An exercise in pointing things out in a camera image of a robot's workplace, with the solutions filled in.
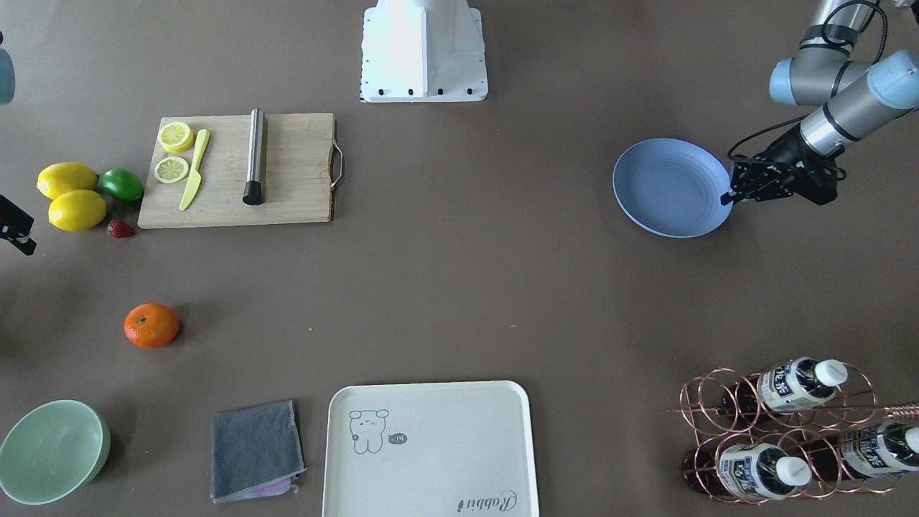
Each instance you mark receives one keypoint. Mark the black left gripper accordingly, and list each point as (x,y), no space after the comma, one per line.
(785,154)

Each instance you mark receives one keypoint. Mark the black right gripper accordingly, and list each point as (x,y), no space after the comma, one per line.
(13,222)

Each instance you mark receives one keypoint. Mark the blue plate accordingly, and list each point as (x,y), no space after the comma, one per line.
(671,187)

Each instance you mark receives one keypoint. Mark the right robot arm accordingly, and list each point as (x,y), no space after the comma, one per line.
(8,86)

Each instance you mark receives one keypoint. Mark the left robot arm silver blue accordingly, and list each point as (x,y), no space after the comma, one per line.
(850,100)

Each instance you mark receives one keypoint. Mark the yellow lemon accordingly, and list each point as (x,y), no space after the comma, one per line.
(61,178)
(77,210)

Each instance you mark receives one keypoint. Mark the red strawberry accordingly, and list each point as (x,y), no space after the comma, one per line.
(119,229)

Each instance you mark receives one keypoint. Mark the green lime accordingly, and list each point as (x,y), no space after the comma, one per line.
(122,185)

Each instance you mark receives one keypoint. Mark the lemon slice near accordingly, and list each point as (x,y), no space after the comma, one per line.
(171,169)

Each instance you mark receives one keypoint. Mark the lemon slice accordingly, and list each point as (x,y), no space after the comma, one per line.
(176,137)
(171,169)

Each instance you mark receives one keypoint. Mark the orange mandarin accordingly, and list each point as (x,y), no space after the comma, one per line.
(151,325)

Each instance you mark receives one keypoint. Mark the lemon slice far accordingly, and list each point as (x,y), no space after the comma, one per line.
(176,137)

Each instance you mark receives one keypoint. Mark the yellow plastic knife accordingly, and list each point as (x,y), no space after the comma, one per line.
(194,178)

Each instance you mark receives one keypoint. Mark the dark drink bottle middle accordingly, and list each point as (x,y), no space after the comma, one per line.
(799,385)

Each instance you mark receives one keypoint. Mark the dark drink bottle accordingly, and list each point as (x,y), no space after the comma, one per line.
(799,385)
(746,473)
(877,451)

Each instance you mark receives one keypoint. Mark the mint green bowl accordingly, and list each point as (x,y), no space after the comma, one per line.
(52,451)

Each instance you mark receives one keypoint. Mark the dark drink bottle front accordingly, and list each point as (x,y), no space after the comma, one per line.
(746,473)

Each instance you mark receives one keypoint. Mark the wooden cutting board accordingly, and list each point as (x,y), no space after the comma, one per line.
(296,178)

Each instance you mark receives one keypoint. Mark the dark drink bottle back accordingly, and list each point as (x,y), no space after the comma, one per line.
(877,451)

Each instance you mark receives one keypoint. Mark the grey folded cloth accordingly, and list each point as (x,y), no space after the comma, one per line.
(255,452)

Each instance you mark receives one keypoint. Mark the cream rectangular tray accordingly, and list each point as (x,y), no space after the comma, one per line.
(430,449)

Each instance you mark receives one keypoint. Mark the copper wire bottle rack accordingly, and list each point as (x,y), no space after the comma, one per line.
(855,405)

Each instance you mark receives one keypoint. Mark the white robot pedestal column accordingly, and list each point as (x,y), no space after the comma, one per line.
(423,52)

